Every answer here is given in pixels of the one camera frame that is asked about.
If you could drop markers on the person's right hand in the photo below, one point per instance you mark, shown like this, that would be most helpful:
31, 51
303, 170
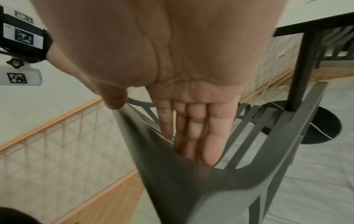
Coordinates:
179, 54

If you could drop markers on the dark grey metal chair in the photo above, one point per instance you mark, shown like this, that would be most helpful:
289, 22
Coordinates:
322, 43
179, 192

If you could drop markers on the person's black trousers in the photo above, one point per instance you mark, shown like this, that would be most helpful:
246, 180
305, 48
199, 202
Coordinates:
11, 218

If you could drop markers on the white square table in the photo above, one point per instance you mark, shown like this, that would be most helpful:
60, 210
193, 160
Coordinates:
318, 11

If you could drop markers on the black marker wristband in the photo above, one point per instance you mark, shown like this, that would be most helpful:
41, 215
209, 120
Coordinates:
25, 37

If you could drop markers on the orange wooden wall trim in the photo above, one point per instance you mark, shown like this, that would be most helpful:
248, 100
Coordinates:
55, 121

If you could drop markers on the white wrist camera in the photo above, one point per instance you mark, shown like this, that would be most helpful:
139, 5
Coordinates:
30, 74

